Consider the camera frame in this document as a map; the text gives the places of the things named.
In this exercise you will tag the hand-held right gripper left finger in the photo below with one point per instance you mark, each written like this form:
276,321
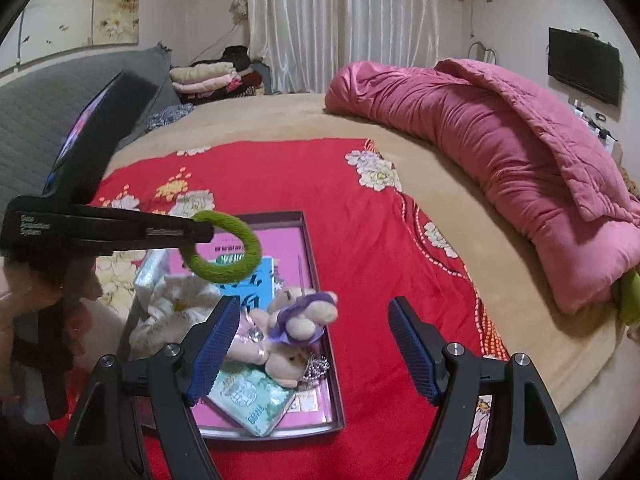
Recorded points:
212,350

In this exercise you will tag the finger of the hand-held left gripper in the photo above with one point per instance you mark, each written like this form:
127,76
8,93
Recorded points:
160,230

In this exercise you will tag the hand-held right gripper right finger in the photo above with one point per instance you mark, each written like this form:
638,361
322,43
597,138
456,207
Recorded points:
412,355

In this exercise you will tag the pink bear with satin bow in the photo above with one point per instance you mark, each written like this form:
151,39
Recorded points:
247,342

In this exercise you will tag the pale green tissue pack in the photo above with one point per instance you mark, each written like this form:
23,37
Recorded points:
255,400

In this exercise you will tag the blue and white packet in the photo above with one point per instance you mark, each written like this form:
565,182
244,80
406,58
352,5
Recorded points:
250,285

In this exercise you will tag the small bear with purple hat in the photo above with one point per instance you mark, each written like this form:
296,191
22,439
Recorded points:
300,317

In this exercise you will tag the silver bead tiara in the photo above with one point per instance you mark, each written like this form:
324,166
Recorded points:
316,370

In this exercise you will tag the brown tray box pink inside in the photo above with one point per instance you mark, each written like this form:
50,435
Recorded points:
320,280

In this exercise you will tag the person's left hand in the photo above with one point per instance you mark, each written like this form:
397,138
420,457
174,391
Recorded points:
80,330

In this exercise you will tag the blue knitted cloth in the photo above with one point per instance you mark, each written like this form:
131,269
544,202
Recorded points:
167,116

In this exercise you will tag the grey quilted headboard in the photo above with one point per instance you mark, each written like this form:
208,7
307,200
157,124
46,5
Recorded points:
30,120

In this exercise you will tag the tan bed sheet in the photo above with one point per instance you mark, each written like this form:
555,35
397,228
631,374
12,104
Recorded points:
500,300

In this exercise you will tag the red floral blanket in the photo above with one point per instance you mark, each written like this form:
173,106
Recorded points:
350,260

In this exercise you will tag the stack of folded clothes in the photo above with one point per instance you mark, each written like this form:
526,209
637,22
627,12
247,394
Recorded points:
210,80

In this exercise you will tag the pink quilt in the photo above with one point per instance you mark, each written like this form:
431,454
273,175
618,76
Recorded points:
500,160

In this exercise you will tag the green plush toy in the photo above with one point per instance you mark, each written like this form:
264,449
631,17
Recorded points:
631,300

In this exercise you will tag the white curtain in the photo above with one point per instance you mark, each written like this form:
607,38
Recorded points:
345,25

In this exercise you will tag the floral wall painting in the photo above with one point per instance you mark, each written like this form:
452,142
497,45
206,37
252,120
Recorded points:
75,5

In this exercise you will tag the black wall television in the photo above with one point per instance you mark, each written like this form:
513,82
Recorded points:
585,65

